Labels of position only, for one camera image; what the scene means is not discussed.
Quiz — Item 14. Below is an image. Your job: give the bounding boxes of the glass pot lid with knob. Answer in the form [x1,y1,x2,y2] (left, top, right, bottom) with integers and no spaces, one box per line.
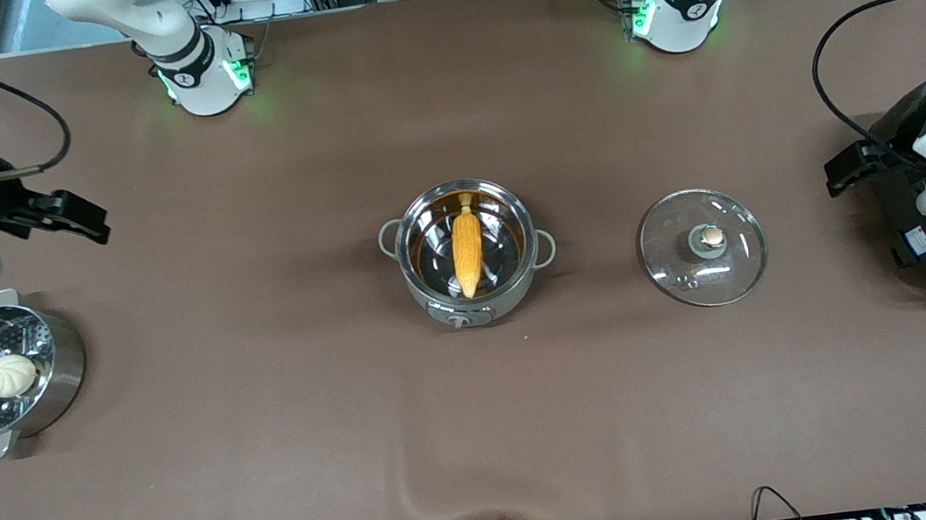
[634,181,774,315]

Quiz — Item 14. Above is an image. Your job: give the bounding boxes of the yellow corn cob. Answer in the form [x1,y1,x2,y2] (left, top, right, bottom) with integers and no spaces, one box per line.
[445,192,491,300]

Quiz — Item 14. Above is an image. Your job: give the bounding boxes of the grey electric cooking pot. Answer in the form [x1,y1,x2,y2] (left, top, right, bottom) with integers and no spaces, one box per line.
[372,168,566,338]

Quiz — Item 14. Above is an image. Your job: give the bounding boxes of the white steamed bun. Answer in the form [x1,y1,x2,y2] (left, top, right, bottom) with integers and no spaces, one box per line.
[0,352,40,400]

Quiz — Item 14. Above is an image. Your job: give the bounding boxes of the brown table mat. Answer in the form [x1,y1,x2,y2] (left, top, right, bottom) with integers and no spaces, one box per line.
[0,0,926,520]

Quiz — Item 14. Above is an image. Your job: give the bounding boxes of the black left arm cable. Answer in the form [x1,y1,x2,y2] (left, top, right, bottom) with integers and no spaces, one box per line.
[803,0,926,164]

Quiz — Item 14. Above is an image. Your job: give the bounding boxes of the looped black cable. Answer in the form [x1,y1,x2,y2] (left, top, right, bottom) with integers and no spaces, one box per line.
[747,481,807,520]

